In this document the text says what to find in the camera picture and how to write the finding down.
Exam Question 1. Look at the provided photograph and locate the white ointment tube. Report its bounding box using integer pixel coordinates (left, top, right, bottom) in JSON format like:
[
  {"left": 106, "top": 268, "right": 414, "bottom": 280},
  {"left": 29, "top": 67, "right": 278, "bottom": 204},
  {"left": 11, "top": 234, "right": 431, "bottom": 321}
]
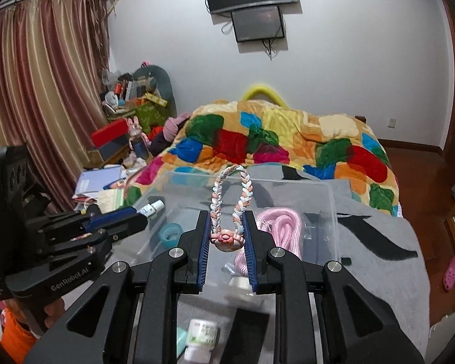
[{"left": 137, "top": 200, "right": 165, "bottom": 218}]

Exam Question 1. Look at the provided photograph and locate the teal tape roll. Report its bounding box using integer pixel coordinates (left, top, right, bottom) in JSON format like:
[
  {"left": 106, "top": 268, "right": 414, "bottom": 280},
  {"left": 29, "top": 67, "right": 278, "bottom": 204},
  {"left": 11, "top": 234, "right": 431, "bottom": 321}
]
[{"left": 158, "top": 223, "right": 183, "bottom": 249}]

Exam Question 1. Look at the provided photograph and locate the pink rope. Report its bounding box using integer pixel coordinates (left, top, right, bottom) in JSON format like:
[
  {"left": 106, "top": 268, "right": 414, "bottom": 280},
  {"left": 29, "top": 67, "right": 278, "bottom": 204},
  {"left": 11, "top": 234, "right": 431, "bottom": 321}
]
[{"left": 232, "top": 207, "right": 308, "bottom": 278}]

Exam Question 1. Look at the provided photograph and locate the pink white braided bracelet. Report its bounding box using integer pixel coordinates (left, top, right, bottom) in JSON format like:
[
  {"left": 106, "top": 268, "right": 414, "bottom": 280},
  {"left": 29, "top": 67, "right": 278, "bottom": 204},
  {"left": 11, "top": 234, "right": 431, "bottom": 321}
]
[{"left": 209, "top": 164, "right": 255, "bottom": 253}]

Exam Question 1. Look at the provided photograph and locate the teal white squeeze bottle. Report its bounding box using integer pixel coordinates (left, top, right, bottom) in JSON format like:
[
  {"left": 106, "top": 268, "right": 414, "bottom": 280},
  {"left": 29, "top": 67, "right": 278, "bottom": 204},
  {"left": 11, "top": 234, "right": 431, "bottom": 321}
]
[{"left": 176, "top": 327, "right": 187, "bottom": 359}]

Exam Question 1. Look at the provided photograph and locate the white green-label pill bottle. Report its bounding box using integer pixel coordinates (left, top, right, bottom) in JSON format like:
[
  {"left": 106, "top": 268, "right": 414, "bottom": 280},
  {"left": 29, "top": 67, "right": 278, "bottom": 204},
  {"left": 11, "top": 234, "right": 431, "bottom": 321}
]
[{"left": 184, "top": 319, "right": 218, "bottom": 363}]

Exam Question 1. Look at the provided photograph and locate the person's left hand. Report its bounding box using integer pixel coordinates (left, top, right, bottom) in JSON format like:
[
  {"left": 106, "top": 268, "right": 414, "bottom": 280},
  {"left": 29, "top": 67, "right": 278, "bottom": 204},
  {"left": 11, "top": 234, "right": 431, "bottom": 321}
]
[{"left": 5, "top": 298, "right": 66, "bottom": 335}]

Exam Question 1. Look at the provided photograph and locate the white blue booklet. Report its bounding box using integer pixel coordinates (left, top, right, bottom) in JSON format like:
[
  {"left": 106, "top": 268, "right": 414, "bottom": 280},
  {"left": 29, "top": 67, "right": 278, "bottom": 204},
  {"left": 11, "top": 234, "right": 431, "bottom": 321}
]
[{"left": 74, "top": 165, "right": 123, "bottom": 196}]

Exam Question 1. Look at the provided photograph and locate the clear plastic storage box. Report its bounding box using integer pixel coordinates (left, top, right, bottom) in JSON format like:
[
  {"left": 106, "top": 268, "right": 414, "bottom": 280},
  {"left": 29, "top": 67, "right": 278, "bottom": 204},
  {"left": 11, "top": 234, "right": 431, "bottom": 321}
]
[{"left": 115, "top": 169, "right": 345, "bottom": 297}]

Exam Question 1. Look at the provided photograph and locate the red box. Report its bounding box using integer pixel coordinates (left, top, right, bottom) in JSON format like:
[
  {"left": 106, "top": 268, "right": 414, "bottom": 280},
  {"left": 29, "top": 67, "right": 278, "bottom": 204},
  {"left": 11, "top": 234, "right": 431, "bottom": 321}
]
[{"left": 91, "top": 117, "right": 128, "bottom": 148}]

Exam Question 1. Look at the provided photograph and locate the pink rabbit bottle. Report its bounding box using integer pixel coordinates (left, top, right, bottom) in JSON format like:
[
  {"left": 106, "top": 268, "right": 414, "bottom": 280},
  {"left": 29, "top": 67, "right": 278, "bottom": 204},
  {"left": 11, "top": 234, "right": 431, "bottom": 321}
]
[{"left": 127, "top": 116, "right": 151, "bottom": 160}]

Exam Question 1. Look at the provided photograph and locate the pink knitted hat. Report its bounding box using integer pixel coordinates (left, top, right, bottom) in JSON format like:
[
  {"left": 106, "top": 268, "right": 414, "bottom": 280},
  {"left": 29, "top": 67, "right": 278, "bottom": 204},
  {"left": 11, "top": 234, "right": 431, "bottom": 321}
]
[{"left": 163, "top": 113, "right": 190, "bottom": 143}]

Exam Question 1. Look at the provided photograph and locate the green patterned box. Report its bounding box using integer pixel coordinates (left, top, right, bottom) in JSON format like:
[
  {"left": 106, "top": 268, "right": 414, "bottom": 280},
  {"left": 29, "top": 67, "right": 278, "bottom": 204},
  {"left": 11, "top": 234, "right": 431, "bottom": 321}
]
[{"left": 135, "top": 102, "right": 171, "bottom": 134}]

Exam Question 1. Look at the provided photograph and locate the grey black zebra blanket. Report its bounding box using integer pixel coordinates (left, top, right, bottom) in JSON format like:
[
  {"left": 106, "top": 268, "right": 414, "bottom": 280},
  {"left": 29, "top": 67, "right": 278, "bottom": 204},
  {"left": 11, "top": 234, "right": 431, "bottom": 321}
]
[{"left": 196, "top": 164, "right": 432, "bottom": 364}]

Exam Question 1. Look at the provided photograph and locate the grey neck pillow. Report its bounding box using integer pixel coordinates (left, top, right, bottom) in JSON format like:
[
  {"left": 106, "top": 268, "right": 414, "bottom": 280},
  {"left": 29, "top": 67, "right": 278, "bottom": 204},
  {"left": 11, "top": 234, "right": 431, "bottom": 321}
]
[{"left": 133, "top": 64, "right": 177, "bottom": 116}]

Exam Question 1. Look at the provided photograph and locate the colourful patchwork quilt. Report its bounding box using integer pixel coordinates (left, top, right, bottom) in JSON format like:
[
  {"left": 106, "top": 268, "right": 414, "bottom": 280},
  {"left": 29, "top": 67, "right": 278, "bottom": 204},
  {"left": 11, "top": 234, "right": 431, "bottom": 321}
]
[{"left": 133, "top": 100, "right": 399, "bottom": 216}]

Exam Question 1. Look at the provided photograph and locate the pink beige striped curtain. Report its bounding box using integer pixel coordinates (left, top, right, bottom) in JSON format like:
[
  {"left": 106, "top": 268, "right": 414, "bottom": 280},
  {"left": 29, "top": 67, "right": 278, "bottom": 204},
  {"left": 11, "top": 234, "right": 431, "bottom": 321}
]
[{"left": 0, "top": 0, "right": 109, "bottom": 211}]

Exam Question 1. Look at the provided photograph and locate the pink rubber clog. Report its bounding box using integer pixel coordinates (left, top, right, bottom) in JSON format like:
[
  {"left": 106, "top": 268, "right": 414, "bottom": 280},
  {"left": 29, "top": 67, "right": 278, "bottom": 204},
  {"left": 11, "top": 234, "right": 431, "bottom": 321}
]
[{"left": 442, "top": 256, "right": 455, "bottom": 292}]

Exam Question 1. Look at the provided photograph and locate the yellow pillow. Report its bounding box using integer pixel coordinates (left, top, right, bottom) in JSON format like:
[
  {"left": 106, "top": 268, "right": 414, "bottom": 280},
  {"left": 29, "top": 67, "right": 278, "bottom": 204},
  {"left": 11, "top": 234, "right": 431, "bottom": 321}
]
[{"left": 242, "top": 84, "right": 288, "bottom": 109}]

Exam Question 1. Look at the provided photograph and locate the small black wall monitor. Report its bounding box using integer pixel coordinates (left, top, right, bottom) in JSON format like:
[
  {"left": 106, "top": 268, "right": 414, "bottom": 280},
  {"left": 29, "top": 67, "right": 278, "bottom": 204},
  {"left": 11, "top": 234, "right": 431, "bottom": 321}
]
[{"left": 231, "top": 6, "right": 285, "bottom": 43}]

